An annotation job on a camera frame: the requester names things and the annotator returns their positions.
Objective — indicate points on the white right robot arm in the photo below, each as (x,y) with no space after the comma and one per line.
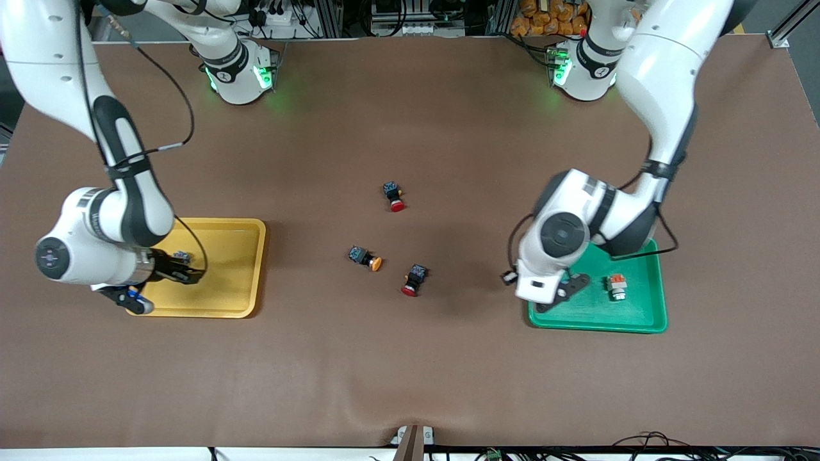
(38,64)

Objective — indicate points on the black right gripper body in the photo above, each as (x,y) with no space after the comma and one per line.
(168,267)

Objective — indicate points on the yellow push button switch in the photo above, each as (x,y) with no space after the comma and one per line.
(359,255)
(181,256)

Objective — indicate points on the brown table mat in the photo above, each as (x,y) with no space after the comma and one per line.
(410,371)

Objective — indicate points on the yellow plastic tray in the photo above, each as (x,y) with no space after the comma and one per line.
(230,282)

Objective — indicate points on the orange packets pile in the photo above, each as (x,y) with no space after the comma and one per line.
(538,16)

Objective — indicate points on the green terminal connector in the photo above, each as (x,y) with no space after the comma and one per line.
(493,455)

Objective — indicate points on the metal mat clamp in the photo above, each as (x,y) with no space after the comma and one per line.
(413,445)

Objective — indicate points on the white box device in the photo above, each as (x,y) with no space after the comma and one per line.
(416,27)

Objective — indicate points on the white power strip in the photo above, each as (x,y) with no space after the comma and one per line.
(278,16)

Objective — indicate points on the red push button switch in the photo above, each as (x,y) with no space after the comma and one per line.
(418,275)
(392,191)

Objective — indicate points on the green plastic tray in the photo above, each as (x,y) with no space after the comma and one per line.
(634,307)

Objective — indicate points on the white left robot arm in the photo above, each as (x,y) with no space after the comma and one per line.
(660,77)

